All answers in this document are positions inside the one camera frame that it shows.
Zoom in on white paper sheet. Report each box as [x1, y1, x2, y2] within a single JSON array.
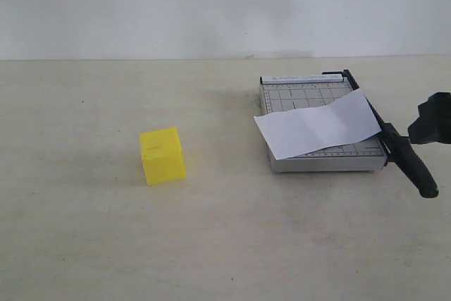
[[254, 90, 381, 160]]

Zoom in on yellow foam cube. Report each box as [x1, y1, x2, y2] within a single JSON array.
[[139, 128, 186, 186]]

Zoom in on grey paper cutter base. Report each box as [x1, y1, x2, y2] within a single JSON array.
[[259, 70, 388, 173]]

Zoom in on black cutter blade arm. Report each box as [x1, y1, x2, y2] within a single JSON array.
[[321, 69, 440, 199]]

